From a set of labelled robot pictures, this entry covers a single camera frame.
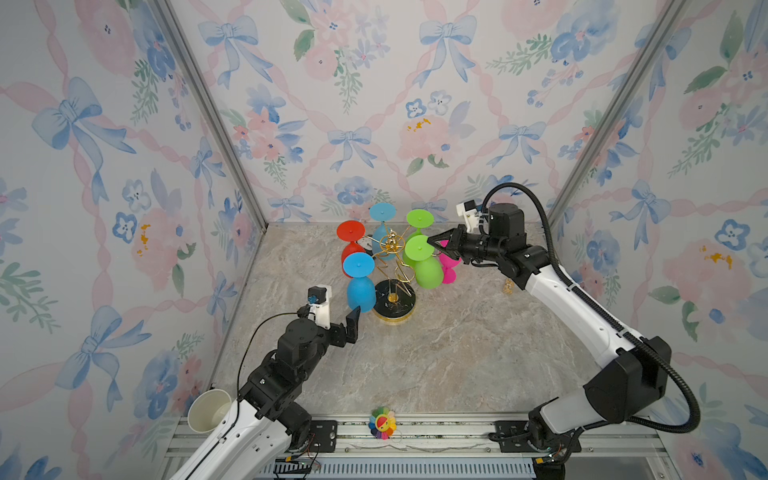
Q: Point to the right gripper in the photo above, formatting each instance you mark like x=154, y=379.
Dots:
x=454, y=246

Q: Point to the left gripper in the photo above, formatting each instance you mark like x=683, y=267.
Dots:
x=339, y=338

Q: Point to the magenta wine glass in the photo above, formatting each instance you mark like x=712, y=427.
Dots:
x=448, y=266

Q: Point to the green wine glass front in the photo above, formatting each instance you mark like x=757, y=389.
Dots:
x=421, y=258

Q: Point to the green wine glass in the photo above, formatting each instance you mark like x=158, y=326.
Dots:
x=419, y=219
x=421, y=258

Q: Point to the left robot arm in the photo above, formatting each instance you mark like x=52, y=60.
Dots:
x=265, y=421

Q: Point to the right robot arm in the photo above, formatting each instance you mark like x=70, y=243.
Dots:
x=633, y=369

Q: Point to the blue wine glass front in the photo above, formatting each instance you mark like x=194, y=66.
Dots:
x=361, y=289

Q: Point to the green wine glass back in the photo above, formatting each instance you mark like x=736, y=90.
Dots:
x=419, y=219

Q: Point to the gold wine glass rack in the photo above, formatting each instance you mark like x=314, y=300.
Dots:
x=396, y=294

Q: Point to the light blue wine glass back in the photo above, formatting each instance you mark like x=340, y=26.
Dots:
x=381, y=213

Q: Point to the red wine glass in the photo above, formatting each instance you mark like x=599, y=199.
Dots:
x=351, y=232

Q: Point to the small brown cookie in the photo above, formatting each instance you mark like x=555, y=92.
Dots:
x=509, y=287

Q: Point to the rainbow flower toy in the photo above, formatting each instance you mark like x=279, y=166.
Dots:
x=382, y=423

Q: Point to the white paper cup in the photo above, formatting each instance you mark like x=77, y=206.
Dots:
x=208, y=411

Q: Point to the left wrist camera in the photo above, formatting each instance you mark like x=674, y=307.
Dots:
x=317, y=308

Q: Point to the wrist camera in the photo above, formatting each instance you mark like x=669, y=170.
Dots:
x=472, y=216
x=317, y=308

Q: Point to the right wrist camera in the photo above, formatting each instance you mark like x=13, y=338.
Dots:
x=472, y=216

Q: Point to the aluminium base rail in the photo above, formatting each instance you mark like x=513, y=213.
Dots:
x=423, y=446

